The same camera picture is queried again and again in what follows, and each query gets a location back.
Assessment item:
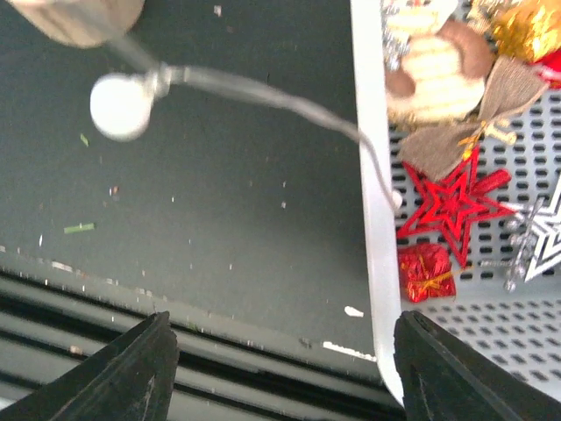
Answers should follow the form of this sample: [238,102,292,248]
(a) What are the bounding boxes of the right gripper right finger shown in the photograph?
[394,310,560,421]

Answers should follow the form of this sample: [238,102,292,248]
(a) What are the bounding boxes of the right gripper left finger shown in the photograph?
[1,311,179,420]

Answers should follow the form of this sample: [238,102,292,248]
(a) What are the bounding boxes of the white plastic perforated basket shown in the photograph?
[351,1,560,399]

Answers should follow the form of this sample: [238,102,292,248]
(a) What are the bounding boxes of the white ball string lights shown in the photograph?
[89,36,402,211]

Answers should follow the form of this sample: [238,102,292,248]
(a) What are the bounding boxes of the small green christmas tree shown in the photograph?
[9,0,146,49]

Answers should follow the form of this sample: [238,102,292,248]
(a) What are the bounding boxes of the red gift box ornament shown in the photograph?
[397,243,457,303]

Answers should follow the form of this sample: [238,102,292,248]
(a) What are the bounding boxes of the silver star ornament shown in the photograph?
[504,178,560,292]

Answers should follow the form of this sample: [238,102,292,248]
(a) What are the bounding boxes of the red star ornament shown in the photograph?
[396,148,514,268]

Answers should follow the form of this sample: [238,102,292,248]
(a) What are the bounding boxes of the burlap bow ornament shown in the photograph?
[398,56,549,182]

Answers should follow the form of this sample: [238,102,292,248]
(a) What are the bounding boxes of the wooden snowman ornament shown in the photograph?
[381,1,494,125]

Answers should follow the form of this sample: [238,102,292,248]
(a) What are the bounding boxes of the red santa hat ornament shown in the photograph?
[529,48,561,90]

